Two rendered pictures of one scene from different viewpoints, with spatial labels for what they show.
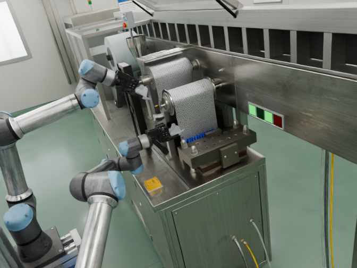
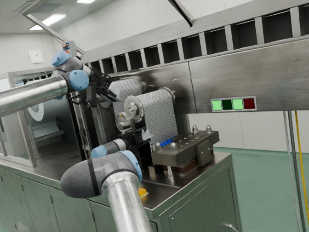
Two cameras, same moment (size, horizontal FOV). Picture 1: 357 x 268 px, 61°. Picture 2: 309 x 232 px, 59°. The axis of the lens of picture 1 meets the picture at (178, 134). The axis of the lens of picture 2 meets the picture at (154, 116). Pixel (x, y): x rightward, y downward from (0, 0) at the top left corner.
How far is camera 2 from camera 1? 69 cm
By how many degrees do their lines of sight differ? 29
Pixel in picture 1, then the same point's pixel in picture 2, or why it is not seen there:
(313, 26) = (279, 6)
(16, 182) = not seen: outside the picture
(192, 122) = (158, 128)
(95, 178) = (107, 159)
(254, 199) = (229, 200)
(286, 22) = (250, 12)
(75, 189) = (81, 176)
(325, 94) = (300, 58)
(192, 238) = not seen: outside the picture
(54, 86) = not seen: outside the picture
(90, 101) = (81, 81)
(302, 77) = (272, 52)
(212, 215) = (201, 221)
